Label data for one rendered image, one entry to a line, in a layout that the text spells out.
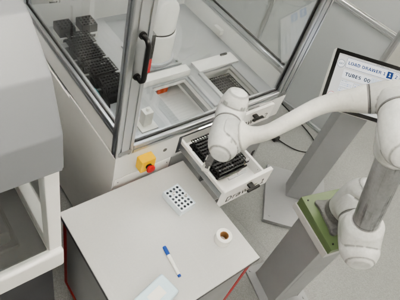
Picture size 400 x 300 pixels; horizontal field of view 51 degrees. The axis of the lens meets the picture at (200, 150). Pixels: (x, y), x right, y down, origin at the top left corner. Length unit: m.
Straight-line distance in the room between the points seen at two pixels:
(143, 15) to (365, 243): 1.15
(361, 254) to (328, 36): 2.02
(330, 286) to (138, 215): 1.50
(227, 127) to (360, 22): 2.01
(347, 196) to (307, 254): 0.43
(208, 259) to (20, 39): 1.14
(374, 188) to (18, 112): 1.12
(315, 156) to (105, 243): 1.52
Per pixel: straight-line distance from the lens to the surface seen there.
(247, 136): 1.39
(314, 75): 3.53
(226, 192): 1.74
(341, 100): 1.46
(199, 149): 1.89
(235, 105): 1.47
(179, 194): 1.85
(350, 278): 2.97
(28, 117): 1.00
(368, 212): 1.63
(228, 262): 1.77
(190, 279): 1.70
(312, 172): 2.84
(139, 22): 1.30
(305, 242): 2.15
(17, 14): 1.00
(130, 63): 1.38
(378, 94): 1.45
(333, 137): 2.61
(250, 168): 1.98
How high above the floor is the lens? 2.28
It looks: 47 degrees down
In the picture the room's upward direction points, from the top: 20 degrees clockwise
